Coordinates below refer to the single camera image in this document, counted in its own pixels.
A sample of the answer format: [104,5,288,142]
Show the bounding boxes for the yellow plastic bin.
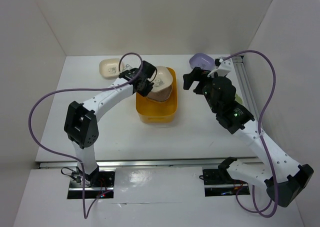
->
[135,67,178,124]

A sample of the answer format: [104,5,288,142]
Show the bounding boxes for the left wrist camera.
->
[122,64,133,72]

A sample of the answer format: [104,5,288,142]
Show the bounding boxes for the purple plate far right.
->
[189,53,215,71]

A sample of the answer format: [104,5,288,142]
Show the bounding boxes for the cream panda plate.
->
[148,66,173,95]
[99,58,125,79]

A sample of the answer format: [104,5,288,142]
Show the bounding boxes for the cream panda plate back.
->
[99,58,125,79]

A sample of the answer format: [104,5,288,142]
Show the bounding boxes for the brown panda plate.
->
[147,85,173,102]

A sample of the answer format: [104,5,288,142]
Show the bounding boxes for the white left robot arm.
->
[64,60,158,187]

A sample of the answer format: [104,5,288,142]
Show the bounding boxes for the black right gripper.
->
[183,66,219,113]

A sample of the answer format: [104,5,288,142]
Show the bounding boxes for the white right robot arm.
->
[183,67,314,208]

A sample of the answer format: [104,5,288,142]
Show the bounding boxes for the cream panda plate front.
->
[148,66,173,95]

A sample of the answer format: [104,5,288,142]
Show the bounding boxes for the aluminium table edge rail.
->
[39,158,226,169]

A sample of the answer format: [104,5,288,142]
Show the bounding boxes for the green panda plate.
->
[235,93,243,105]

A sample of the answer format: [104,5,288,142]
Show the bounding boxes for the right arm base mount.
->
[199,169,250,197]

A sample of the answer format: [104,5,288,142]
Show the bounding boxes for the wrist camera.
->
[207,58,232,78]
[122,64,133,72]

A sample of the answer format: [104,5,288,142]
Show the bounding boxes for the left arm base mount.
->
[60,167,116,200]

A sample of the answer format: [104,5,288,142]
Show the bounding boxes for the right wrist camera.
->
[207,58,232,78]

